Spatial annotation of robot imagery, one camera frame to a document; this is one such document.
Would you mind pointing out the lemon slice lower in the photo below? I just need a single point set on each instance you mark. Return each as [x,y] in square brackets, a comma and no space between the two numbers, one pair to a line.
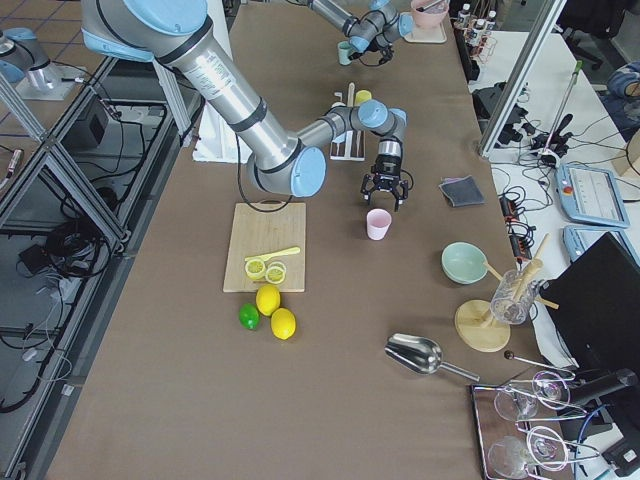
[275,273]

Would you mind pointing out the beige tray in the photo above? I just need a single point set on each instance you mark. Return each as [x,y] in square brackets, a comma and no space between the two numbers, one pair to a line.
[432,35]

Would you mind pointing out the wine glass upper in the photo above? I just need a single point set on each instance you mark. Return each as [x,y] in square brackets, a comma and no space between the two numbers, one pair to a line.
[520,400]

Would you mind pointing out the yellow cup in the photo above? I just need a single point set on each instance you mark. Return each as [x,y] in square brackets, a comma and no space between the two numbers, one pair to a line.
[362,96]

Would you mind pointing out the pink cup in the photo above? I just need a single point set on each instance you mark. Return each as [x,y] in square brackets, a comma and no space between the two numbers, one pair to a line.
[378,222]

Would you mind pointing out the white wire cup rack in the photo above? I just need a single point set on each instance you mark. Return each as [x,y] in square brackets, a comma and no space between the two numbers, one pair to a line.
[351,146]

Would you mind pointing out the aluminium frame post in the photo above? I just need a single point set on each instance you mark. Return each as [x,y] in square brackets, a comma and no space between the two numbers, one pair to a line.
[542,27]

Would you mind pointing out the green lime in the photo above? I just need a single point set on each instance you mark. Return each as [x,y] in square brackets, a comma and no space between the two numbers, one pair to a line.
[249,316]

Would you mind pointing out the metal scoop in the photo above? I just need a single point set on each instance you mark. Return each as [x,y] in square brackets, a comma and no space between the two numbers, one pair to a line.
[422,355]

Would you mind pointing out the lemon slice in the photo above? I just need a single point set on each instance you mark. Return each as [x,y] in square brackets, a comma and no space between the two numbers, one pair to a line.
[255,268]
[275,273]

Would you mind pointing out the glass mug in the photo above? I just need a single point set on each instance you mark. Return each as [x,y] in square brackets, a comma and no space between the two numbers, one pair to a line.
[512,301]

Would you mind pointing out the wine glass lower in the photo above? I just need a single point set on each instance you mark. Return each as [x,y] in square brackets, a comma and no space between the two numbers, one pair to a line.
[540,452]

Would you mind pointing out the yellow plastic knife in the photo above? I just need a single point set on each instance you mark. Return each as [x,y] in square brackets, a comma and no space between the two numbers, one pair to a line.
[280,253]

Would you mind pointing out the pink bowl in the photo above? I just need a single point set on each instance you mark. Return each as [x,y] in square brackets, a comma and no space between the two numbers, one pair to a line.
[431,17]

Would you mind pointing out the black monitor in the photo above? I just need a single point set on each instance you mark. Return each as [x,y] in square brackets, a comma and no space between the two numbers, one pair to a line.
[598,314]

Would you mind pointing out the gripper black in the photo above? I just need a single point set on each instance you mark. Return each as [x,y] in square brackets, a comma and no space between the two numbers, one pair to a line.
[385,52]
[385,165]

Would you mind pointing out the lemon slice upper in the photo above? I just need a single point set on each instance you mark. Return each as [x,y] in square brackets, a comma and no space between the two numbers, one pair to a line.
[255,268]

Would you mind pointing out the wooden mug tree stand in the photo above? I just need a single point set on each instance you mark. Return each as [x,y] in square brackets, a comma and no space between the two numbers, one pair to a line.
[475,323]

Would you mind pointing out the green bowl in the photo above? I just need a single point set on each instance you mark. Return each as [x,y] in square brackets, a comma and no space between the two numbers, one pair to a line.
[463,263]

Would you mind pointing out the blue teach pendant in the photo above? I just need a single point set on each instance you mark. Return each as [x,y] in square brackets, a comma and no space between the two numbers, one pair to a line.
[590,196]
[578,239]

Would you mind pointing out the whole lemon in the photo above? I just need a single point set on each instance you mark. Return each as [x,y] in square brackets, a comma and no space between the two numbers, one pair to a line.
[283,323]
[268,299]

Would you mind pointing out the black wine glass tray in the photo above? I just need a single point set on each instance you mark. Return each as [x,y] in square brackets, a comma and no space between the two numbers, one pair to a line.
[490,427]

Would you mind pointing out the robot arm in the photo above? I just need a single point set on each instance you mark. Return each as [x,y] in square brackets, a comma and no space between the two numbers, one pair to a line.
[180,35]
[375,31]

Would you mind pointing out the wooden cutting board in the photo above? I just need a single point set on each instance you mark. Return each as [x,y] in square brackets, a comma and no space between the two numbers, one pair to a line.
[254,233]

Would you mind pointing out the grey folded cloth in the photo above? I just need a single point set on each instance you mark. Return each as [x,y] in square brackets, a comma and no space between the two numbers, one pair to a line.
[461,192]

